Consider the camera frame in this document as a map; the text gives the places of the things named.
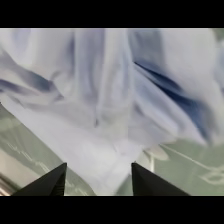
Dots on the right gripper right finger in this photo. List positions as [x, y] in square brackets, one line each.
[150, 185]

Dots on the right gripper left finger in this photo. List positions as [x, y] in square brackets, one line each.
[50, 183]

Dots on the light blue shirt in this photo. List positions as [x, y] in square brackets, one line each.
[110, 100]

